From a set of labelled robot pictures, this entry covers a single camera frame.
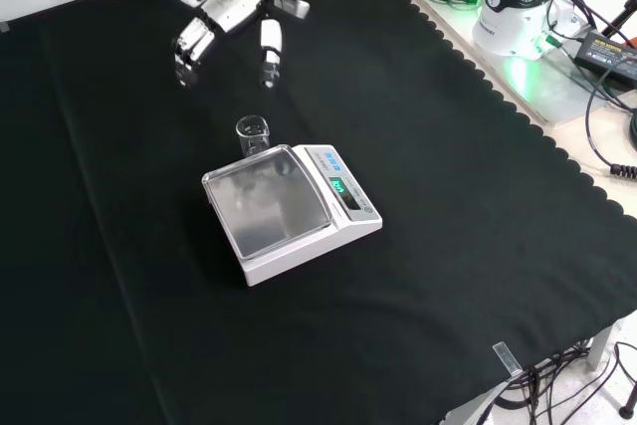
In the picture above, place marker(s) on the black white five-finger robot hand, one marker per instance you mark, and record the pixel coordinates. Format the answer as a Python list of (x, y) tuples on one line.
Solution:
[(234, 2)]

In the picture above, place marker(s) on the small clear glass beaker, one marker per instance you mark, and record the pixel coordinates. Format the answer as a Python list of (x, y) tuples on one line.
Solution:
[(253, 139)]

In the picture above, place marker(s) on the black bench cloth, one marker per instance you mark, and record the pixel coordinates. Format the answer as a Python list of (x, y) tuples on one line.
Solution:
[(398, 146)]

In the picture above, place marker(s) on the white electronic balance steel pan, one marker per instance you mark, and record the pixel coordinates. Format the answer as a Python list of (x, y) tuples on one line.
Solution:
[(298, 246)]

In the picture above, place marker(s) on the black power adapter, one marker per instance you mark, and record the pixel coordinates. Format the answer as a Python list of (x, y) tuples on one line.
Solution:
[(607, 54)]

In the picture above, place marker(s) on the black tripod stand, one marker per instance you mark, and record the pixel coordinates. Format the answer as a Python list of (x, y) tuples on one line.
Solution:
[(619, 19)]

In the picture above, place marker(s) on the white bench leg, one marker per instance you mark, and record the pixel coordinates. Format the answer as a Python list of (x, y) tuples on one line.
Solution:
[(599, 348)]

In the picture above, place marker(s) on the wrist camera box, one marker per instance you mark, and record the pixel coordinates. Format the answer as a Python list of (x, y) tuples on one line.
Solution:
[(294, 7)]

